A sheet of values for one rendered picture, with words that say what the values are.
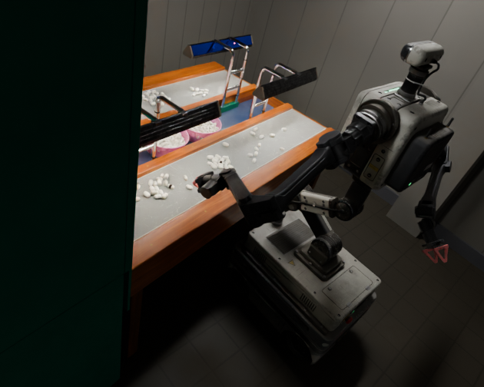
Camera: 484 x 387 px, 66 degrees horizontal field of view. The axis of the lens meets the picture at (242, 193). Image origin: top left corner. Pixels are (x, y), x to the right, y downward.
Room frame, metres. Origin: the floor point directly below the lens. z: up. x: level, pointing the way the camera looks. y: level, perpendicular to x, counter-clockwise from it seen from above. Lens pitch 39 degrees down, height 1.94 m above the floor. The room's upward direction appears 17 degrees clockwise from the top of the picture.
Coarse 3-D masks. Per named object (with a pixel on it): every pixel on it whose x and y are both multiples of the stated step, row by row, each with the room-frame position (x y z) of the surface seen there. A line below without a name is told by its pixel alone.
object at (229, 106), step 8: (216, 40) 2.41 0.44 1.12; (232, 40) 2.53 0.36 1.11; (232, 48) 2.35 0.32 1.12; (248, 48) 2.47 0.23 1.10; (232, 56) 2.33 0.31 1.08; (232, 64) 2.34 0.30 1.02; (232, 72) 2.36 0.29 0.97; (240, 72) 2.47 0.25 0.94; (240, 80) 2.46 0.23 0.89; (224, 88) 2.33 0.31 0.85; (232, 88) 2.39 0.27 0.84; (224, 96) 2.33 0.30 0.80; (224, 104) 2.38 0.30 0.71; (232, 104) 2.42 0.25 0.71
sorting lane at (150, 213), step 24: (288, 120) 2.39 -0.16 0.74; (216, 144) 1.83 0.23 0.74; (240, 144) 1.90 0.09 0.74; (264, 144) 1.98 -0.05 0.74; (288, 144) 2.07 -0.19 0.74; (168, 168) 1.49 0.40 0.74; (192, 168) 1.55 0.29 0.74; (240, 168) 1.67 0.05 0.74; (168, 192) 1.31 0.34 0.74; (192, 192) 1.36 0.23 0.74; (144, 216) 1.12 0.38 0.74; (168, 216) 1.16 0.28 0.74
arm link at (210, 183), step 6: (228, 168) 1.22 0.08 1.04; (210, 180) 1.18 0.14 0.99; (216, 180) 1.17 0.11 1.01; (222, 180) 1.19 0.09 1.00; (204, 186) 1.15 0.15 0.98; (210, 186) 1.15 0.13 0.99; (216, 186) 1.15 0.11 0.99; (222, 186) 1.17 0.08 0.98; (204, 192) 1.14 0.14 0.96; (210, 192) 1.13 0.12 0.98; (216, 192) 1.14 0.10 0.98
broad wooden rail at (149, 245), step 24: (312, 144) 2.11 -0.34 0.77; (264, 168) 1.70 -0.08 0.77; (288, 168) 1.77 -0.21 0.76; (264, 192) 1.60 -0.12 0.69; (192, 216) 1.18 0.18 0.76; (216, 216) 1.23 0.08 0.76; (240, 216) 1.44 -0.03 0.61; (144, 240) 0.97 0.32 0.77; (168, 240) 1.01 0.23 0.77; (192, 240) 1.11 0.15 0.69; (144, 264) 0.88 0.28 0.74; (168, 264) 1.00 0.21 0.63
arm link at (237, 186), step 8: (232, 168) 1.22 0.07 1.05; (224, 176) 1.17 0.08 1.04; (232, 176) 1.14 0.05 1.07; (232, 184) 1.07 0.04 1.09; (240, 184) 1.04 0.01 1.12; (232, 192) 1.01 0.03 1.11; (240, 192) 0.91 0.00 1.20; (248, 192) 0.89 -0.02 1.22; (240, 200) 0.86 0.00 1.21; (248, 200) 0.86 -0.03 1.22
